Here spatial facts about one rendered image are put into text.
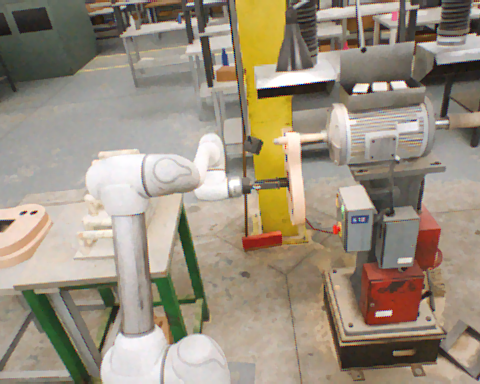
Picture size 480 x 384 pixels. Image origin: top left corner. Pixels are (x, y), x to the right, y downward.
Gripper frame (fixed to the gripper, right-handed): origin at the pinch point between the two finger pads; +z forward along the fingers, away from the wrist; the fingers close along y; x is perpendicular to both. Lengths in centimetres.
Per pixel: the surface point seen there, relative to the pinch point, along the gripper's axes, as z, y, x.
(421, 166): 53, 10, 3
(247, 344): -28, -38, -99
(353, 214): 19.9, 32.1, -8.6
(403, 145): 44.1, 15.7, 12.5
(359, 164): 29.5, 6.1, 5.4
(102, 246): -82, 11, -18
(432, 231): 62, -3, -29
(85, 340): -100, 5, -64
